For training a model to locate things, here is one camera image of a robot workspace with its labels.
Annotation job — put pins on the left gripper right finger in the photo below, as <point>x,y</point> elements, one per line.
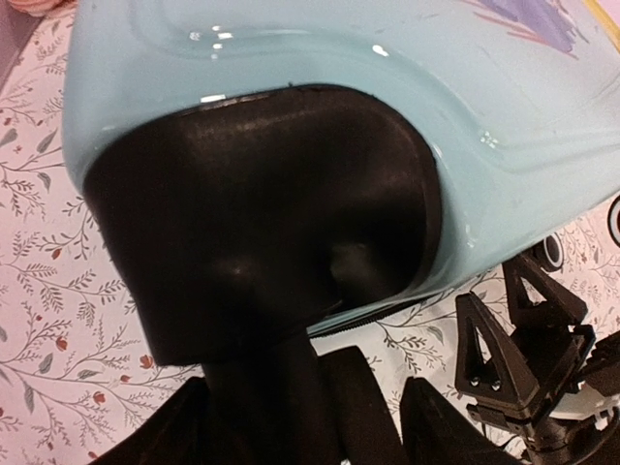
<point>434,432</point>

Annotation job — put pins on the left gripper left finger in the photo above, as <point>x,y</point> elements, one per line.
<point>175,434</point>

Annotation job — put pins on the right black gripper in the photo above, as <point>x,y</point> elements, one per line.
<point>550,382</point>

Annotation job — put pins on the pink and teal kids suitcase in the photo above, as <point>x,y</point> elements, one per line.
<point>268,173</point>

